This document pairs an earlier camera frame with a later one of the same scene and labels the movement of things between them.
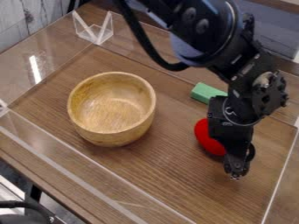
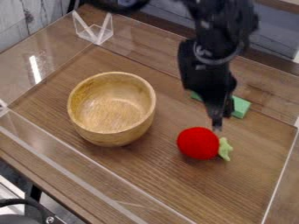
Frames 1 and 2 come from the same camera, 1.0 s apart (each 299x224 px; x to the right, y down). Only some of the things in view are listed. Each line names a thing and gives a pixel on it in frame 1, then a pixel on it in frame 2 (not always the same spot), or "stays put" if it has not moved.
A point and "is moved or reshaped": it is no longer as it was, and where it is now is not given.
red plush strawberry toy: (209, 144) is moved or reshaped
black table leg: (34, 192) stays put
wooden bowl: (110, 106) stays put
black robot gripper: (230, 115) → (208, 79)
